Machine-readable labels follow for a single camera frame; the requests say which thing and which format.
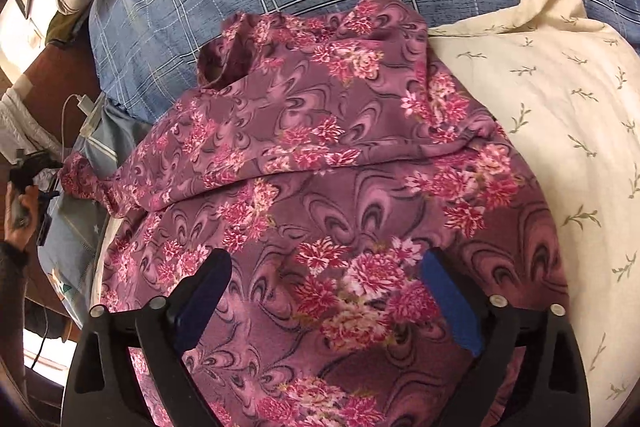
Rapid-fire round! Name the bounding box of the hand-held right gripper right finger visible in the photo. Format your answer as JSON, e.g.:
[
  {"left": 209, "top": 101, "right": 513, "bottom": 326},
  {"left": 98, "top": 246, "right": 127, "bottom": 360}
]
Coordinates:
[{"left": 420, "top": 248, "right": 591, "bottom": 427}]

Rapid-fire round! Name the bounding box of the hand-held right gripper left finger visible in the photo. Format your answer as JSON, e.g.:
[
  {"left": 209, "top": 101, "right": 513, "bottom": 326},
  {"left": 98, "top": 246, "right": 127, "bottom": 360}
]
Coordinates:
[{"left": 60, "top": 249, "right": 233, "bottom": 427}]

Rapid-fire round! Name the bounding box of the purple pink floral garment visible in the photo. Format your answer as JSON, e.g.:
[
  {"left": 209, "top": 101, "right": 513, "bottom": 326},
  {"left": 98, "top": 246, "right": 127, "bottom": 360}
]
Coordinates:
[{"left": 60, "top": 0, "right": 571, "bottom": 427}]

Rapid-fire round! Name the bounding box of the person's left forearm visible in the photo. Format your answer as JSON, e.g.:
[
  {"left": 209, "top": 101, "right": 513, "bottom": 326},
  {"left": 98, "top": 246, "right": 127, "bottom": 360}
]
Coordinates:
[{"left": 0, "top": 239, "right": 31, "bottom": 308}]

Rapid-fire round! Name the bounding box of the person's left hand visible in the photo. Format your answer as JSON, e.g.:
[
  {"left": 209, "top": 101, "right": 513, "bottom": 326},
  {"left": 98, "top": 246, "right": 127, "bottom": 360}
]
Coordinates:
[{"left": 2, "top": 183, "right": 42, "bottom": 253}]

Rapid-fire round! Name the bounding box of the white plastic bag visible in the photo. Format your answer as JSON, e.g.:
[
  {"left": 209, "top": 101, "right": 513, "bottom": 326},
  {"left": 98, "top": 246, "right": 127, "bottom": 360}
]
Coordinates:
[{"left": 0, "top": 88, "right": 63, "bottom": 160}]

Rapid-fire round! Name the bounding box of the light blue star-print cloth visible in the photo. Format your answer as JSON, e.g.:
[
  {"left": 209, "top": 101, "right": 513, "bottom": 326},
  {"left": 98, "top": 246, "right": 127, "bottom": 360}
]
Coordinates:
[{"left": 37, "top": 96, "right": 153, "bottom": 330}]

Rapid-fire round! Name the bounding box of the white charger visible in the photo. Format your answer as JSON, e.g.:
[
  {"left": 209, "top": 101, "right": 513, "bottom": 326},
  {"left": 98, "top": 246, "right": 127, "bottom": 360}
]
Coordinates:
[{"left": 74, "top": 94, "right": 102, "bottom": 128}]

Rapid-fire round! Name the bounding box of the cream leaf-print pillow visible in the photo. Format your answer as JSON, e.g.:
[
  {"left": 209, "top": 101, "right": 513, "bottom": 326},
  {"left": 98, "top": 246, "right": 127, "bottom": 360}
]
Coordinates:
[{"left": 427, "top": 0, "right": 640, "bottom": 427}]

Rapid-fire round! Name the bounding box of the white charger cable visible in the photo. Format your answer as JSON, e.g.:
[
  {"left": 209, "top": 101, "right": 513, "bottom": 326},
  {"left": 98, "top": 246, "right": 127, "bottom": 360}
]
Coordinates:
[{"left": 59, "top": 95, "right": 83, "bottom": 162}]

